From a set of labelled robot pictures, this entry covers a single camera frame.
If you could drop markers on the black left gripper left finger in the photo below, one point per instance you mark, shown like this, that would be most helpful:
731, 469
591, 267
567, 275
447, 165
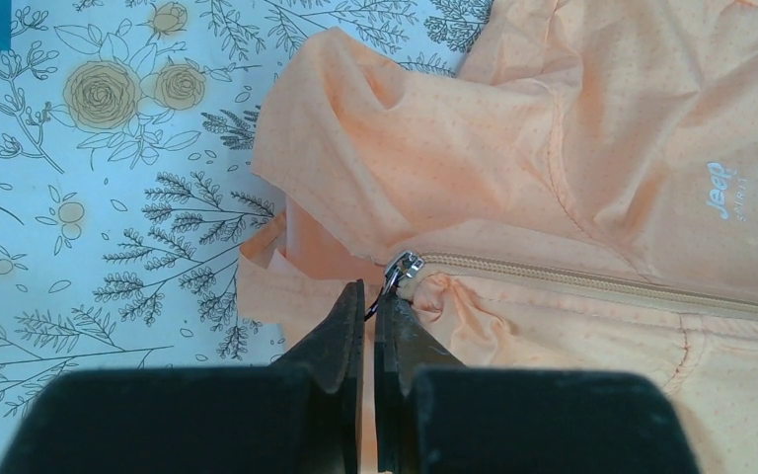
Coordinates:
299, 414

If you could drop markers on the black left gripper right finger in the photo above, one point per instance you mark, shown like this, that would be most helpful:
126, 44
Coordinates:
435, 414

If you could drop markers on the orange and teal jacket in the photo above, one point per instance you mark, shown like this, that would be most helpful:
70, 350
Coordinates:
582, 194

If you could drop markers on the floral patterned table cloth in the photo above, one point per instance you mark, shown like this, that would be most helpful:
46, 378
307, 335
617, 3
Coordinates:
126, 130

